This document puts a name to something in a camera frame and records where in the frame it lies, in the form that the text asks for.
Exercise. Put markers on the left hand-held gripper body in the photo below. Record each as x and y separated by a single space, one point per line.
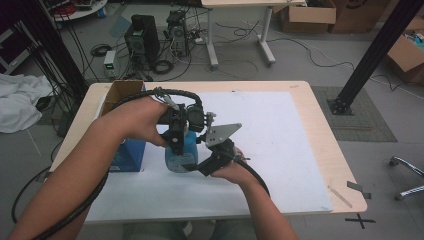
176 123

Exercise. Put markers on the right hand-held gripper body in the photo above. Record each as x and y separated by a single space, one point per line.
221 143

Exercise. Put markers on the blue bottle with white cap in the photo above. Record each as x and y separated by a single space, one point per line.
186 150

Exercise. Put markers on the person's right hand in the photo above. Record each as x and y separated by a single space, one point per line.
233 171

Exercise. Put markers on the person's left hand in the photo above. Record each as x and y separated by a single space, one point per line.
136 120

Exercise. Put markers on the white foam board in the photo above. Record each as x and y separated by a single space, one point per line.
273 150

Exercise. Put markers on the open blue cardboard box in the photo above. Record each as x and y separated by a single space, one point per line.
128 153

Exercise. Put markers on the person's grey-green clothing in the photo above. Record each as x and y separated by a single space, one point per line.
200 231

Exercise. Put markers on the grey computer tower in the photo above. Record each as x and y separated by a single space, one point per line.
178 33

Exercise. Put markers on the white power supply unit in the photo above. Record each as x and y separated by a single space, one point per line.
110 63

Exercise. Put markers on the black computer tower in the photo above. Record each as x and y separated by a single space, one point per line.
143 40

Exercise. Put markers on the wooden table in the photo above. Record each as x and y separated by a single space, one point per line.
320 133

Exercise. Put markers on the white desk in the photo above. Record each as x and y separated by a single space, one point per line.
240 2

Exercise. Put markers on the thin wooden stick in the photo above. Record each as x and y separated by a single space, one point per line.
340 196

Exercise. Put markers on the round white table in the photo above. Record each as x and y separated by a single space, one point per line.
83 11

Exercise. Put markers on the grey floor mat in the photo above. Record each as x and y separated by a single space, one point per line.
366 123

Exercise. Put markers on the small brown cardboard box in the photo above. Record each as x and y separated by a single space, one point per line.
310 16

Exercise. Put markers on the white cloth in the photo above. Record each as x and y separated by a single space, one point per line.
20 100

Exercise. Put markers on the chrome chair base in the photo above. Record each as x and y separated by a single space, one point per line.
408 166

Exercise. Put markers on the large brown cardboard box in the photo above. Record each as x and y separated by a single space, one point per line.
360 15

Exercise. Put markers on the open cardboard box with contents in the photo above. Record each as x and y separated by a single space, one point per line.
405 53

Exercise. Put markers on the black metal frame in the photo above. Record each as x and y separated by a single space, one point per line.
56 43

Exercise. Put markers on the black metal post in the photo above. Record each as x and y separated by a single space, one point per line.
376 50

